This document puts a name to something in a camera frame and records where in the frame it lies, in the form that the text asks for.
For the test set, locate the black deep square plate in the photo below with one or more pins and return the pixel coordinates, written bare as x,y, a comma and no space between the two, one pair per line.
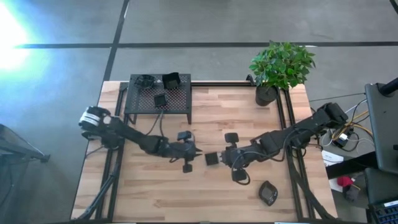
171,81

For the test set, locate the black aluminium frame rail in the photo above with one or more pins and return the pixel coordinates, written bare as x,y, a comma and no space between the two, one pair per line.
292,174
118,174

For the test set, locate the black pole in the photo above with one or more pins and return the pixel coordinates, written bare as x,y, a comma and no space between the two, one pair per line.
388,87

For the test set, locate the grey cloth object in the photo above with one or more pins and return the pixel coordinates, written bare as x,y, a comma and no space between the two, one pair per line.
352,193

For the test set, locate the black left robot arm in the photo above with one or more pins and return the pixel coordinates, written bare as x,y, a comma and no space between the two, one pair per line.
130,135

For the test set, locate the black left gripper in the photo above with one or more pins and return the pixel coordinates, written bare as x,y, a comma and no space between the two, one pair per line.
182,152

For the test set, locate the green potted plant black pot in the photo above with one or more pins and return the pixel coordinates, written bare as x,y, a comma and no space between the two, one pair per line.
280,65

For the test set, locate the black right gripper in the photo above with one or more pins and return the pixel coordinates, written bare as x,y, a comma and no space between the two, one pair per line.
233,157

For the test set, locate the black floor stand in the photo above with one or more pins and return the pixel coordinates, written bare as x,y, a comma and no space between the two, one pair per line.
15,146

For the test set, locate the black power adapter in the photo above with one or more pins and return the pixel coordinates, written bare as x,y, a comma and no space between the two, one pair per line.
341,139

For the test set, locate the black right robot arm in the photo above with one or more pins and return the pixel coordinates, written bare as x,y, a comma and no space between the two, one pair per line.
311,124

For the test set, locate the small black square plate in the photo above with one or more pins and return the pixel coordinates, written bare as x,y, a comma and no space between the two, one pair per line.
160,100
211,159

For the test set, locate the white paper box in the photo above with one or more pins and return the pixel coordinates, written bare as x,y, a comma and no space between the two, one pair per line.
331,158

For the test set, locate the black perforated metal shelf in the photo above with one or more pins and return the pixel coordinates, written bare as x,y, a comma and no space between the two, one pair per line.
140,104

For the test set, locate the red cloth object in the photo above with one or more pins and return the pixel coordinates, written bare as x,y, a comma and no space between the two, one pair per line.
344,181

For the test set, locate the black seat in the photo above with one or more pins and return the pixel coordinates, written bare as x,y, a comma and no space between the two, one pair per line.
382,185

